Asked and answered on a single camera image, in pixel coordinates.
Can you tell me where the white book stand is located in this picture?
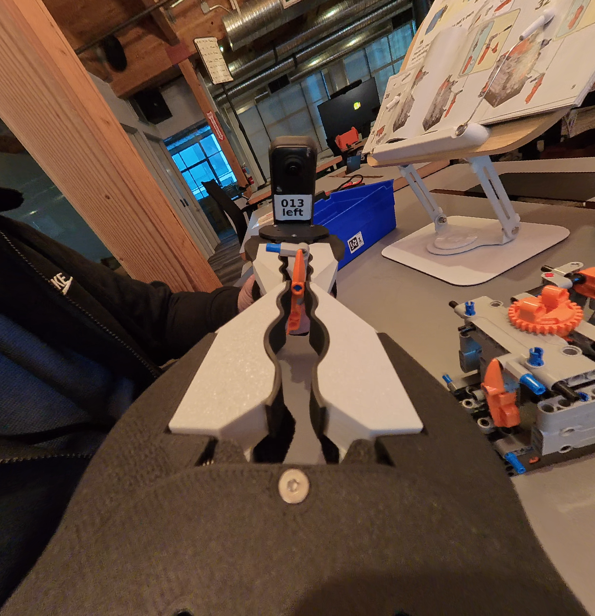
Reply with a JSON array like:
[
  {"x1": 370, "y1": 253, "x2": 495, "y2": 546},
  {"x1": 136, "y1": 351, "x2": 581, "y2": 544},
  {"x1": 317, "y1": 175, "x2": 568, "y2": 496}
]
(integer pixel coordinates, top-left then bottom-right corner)
[{"x1": 366, "y1": 103, "x2": 595, "y2": 287}]

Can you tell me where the wide wooden post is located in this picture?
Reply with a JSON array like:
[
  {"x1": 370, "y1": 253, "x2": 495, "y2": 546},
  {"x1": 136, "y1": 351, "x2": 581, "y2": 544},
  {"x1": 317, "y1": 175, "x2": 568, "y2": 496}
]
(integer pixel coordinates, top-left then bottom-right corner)
[{"x1": 0, "y1": 0, "x2": 222, "y2": 293}]

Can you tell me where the toy building-block model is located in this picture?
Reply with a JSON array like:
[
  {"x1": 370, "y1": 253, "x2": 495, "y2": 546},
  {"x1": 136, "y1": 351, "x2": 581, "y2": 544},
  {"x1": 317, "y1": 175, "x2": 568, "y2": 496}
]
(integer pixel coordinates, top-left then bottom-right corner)
[{"x1": 442, "y1": 262, "x2": 595, "y2": 478}]

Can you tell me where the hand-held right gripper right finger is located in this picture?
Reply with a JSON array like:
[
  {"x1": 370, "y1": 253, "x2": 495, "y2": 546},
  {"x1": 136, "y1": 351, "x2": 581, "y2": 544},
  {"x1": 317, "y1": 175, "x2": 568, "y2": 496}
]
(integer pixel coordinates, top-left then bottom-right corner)
[{"x1": 305, "y1": 282, "x2": 424, "y2": 465}]

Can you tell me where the black monitor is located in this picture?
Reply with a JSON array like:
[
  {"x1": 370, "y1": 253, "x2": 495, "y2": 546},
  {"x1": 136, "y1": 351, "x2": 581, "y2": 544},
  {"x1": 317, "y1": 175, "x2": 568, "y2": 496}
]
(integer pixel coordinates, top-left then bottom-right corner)
[{"x1": 318, "y1": 77, "x2": 381, "y2": 141}]

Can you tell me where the slim wooden post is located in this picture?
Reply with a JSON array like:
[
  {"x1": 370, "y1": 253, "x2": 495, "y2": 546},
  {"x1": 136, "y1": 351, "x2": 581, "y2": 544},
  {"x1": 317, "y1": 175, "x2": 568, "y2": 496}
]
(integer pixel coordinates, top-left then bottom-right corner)
[{"x1": 177, "y1": 58, "x2": 252, "y2": 189}]

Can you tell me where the blue plastic bin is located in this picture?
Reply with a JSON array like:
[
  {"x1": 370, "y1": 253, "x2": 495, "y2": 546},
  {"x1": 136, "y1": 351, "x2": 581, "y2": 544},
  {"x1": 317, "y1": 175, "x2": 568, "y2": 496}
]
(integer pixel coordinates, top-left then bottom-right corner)
[{"x1": 312, "y1": 179, "x2": 397, "y2": 271}]

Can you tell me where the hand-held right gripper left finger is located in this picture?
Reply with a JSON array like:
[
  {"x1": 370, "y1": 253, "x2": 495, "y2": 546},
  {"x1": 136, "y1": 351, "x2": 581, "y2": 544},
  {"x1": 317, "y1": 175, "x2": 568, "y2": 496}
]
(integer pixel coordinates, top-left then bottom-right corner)
[{"x1": 168, "y1": 281, "x2": 296, "y2": 465}]

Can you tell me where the white hanging sign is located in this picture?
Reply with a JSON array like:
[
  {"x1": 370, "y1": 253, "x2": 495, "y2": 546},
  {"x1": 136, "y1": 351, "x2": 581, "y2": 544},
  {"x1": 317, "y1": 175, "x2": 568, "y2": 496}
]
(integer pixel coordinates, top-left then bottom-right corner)
[{"x1": 194, "y1": 36, "x2": 235, "y2": 85}]

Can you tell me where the instruction booklet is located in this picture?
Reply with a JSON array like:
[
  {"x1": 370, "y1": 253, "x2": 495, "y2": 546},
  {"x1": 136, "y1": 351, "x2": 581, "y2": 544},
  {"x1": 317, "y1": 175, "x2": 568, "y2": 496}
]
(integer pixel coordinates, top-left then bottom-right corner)
[{"x1": 362, "y1": 0, "x2": 595, "y2": 146}]

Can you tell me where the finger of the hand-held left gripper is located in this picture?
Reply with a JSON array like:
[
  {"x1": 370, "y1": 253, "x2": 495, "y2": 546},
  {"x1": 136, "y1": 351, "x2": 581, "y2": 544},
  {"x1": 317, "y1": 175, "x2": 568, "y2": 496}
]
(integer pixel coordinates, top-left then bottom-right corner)
[
  {"x1": 306, "y1": 242, "x2": 339, "y2": 290},
  {"x1": 252, "y1": 244, "x2": 286, "y2": 297}
]

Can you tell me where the black wall speaker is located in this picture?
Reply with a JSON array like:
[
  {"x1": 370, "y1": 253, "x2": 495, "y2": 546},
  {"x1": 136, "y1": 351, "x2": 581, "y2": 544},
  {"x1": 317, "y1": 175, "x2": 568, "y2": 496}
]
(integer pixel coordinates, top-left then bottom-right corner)
[{"x1": 133, "y1": 89, "x2": 173, "y2": 126}]

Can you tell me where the black office chair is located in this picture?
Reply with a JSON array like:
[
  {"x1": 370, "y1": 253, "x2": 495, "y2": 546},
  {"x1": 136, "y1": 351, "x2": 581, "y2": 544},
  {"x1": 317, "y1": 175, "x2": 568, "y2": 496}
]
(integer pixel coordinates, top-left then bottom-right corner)
[{"x1": 201, "y1": 179, "x2": 251, "y2": 245}]

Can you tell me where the person's left hand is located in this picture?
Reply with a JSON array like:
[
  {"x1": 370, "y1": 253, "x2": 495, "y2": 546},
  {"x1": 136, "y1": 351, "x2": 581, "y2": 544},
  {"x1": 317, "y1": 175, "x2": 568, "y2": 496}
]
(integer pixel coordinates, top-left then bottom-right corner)
[{"x1": 237, "y1": 274, "x2": 261, "y2": 314}]

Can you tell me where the silver ventilation duct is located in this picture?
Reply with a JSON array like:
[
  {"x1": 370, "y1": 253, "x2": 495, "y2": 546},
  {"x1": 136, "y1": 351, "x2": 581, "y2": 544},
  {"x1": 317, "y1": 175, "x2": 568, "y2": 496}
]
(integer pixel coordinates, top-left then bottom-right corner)
[{"x1": 222, "y1": 0, "x2": 415, "y2": 52}]

